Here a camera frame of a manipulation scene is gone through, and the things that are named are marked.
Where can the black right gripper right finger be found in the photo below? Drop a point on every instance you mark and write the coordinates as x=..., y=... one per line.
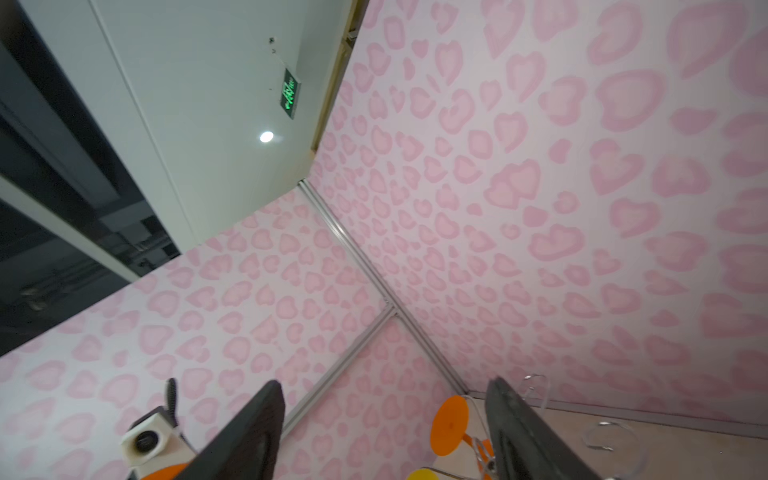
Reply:
x=525, y=447

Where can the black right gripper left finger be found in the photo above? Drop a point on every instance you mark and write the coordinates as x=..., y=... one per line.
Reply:
x=247, y=447

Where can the orange plastic wine glass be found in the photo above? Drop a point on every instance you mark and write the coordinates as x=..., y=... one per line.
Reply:
x=166, y=473

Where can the green exit sign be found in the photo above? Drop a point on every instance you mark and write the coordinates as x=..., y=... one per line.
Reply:
x=290, y=89

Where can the yellow plastic wine glass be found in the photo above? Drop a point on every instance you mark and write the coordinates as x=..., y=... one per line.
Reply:
x=423, y=474

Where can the chrome wine glass rack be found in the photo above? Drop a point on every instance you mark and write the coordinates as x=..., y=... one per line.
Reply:
x=612, y=448

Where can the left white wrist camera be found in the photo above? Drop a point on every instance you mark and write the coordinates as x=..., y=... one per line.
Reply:
x=156, y=439

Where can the dark orange wine glass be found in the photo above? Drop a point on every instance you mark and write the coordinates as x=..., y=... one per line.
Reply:
x=460, y=439

